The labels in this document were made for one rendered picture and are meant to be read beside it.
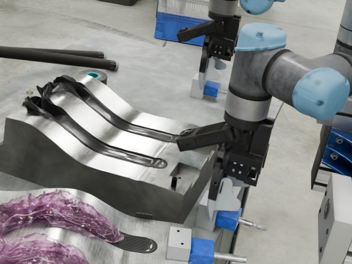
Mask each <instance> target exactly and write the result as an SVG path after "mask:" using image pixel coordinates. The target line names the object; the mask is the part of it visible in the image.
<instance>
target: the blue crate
mask: <svg viewBox="0 0 352 264"><path fill-rule="evenodd" d="M208 21H210V20H207V19H200V18H194V17H189V16H182V15H176V14H171V13H164V12H159V11H157V20H156V28H155V35H154V37H155V38H156V39H162V40H168V41H174V42H179V41H178V38H177V36H176V34H177V33H178V32H179V30H180V29H183V28H186V27H192V26H196V25H199V24H202V23H205V22H208ZM204 38H205V35H203V36H199V37H196V38H193V39H191V40H189V41H186V42H181V43H185V44H190V45H196V46H201V47H202V46H203V42H204Z"/></svg>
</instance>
